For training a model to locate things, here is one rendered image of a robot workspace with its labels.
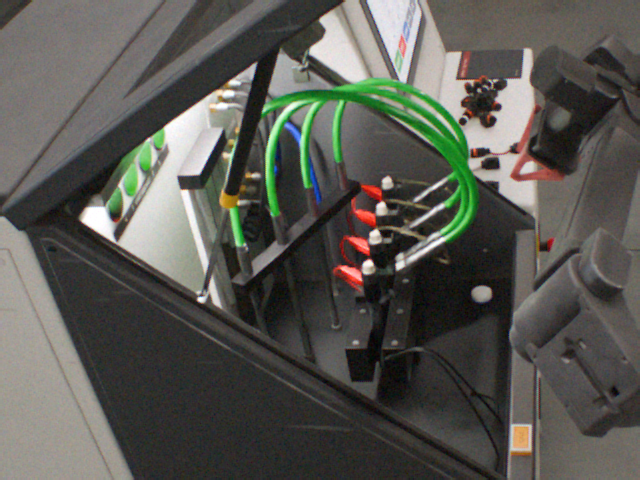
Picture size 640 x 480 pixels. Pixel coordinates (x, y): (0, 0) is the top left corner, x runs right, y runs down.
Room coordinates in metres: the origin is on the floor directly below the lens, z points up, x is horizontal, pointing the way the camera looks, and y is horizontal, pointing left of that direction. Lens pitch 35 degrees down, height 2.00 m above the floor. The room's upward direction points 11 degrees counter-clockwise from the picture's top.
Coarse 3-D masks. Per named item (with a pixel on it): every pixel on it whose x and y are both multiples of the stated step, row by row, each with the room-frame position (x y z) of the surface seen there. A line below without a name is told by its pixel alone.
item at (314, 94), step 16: (288, 96) 1.17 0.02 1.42; (304, 96) 1.16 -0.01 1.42; (320, 96) 1.15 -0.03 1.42; (336, 96) 1.15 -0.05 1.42; (352, 96) 1.14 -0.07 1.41; (368, 96) 1.14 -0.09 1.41; (400, 112) 1.12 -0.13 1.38; (416, 128) 1.12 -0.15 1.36; (432, 128) 1.12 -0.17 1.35; (448, 144) 1.11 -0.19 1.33; (464, 160) 1.10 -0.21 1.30; (464, 176) 1.10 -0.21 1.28; (240, 224) 1.21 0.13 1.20; (464, 224) 1.10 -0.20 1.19; (240, 240) 1.20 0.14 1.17; (448, 240) 1.11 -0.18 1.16
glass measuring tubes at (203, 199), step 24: (216, 144) 1.32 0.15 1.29; (192, 168) 1.25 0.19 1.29; (216, 168) 1.31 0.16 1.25; (192, 192) 1.25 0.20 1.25; (216, 192) 1.31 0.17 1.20; (192, 216) 1.24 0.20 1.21; (216, 216) 1.27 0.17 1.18; (216, 264) 1.24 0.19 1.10; (216, 288) 1.24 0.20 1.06; (264, 288) 1.36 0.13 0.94; (240, 312) 1.27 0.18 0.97
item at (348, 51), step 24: (336, 24) 1.51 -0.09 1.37; (360, 24) 1.59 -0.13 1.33; (432, 24) 2.12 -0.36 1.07; (312, 48) 1.52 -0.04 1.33; (336, 48) 1.51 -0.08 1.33; (360, 48) 1.53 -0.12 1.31; (432, 48) 2.02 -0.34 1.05; (336, 72) 1.51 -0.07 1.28; (360, 72) 1.50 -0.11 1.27; (384, 72) 1.60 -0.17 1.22; (432, 72) 1.94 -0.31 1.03; (432, 96) 1.85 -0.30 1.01
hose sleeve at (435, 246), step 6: (438, 240) 1.12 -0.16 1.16; (444, 240) 1.11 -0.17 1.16; (426, 246) 1.13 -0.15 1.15; (432, 246) 1.12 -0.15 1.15; (438, 246) 1.11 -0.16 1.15; (444, 246) 1.11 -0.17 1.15; (420, 252) 1.12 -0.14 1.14; (426, 252) 1.12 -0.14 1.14; (432, 252) 1.11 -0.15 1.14; (438, 252) 1.11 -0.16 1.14; (408, 258) 1.13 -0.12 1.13; (414, 258) 1.12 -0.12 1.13; (420, 258) 1.12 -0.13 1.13; (426, 258) 1.12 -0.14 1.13; (408, 264) 1.12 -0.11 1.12; (414, 264) 1.12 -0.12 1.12
